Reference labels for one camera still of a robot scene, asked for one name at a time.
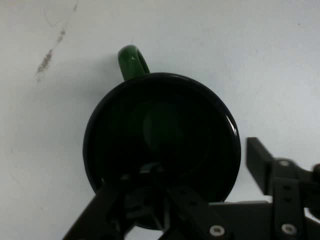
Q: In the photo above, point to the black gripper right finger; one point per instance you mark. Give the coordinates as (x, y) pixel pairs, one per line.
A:
(285, 180)

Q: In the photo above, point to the green mug with white print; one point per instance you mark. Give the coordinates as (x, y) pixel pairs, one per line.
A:
(162, 112)

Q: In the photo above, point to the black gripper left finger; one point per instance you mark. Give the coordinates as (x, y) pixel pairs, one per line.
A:
(192, 212)

